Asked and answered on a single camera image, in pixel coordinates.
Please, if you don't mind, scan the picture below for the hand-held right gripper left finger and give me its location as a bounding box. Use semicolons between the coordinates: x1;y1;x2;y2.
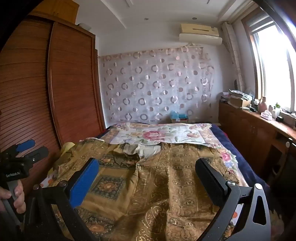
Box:
23;158;102;241

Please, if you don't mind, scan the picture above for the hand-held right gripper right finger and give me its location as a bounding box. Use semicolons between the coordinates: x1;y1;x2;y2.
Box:
195;158;271;241

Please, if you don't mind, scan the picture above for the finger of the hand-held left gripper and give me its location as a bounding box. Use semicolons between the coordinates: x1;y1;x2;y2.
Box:
27;146;49;163
16;139;36;154

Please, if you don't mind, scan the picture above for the orange fruit print garment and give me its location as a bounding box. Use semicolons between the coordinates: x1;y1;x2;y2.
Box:
40;169;245;235

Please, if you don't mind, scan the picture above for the brown patterned shirt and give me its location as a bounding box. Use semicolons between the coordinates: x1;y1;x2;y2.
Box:
46;138;241;241

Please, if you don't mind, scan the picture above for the person's left hand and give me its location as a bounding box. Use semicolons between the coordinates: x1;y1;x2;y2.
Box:
0;179;26;214

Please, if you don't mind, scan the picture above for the navy blue blanket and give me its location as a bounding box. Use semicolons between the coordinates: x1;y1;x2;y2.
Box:
210;124;271;194

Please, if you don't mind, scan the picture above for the wooden side cabinet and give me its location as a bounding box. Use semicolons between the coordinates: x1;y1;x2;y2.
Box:
218;102;296;187

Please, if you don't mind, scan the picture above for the blue topped cardboard box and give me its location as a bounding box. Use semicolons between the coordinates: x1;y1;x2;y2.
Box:
170;110;189;124

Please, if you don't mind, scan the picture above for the floral blanket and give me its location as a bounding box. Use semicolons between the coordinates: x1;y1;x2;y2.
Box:
97;122;241;186

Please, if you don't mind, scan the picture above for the wooden wardrobe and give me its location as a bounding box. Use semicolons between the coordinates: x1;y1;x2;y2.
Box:
0;0;107;209

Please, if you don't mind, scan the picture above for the brown cardboard box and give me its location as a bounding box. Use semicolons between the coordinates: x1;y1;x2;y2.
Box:
229;97;251;108

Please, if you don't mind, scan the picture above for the pink tissue pack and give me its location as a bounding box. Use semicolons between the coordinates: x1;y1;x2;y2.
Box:
260;110;273;121

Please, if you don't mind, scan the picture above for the pink bottle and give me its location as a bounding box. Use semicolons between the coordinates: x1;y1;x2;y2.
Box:
258;97;268;112

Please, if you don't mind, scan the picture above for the white box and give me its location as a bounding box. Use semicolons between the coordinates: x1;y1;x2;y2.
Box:
280;111;296;127

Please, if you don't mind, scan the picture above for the circle patterned sheer curtain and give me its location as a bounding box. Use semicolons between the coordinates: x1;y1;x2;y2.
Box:
98;45;216;124

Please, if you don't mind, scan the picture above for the patterned window curtain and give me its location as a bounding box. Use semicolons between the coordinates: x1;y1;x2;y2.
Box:
222;21;246;91

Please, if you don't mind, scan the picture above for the window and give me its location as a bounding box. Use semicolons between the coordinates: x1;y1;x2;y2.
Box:
242;9;296;114

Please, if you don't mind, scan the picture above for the wall air conditioner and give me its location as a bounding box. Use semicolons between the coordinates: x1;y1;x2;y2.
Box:
179;23;223;45

